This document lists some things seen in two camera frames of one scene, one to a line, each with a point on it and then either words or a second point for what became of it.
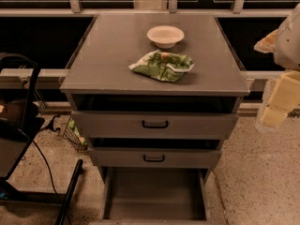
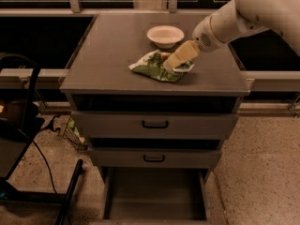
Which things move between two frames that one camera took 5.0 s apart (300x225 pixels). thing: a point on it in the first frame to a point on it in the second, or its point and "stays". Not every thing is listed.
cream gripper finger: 284,99 to 184,53
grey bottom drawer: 155,196 stays
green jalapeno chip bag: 163,66 stays
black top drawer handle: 162,126 stays
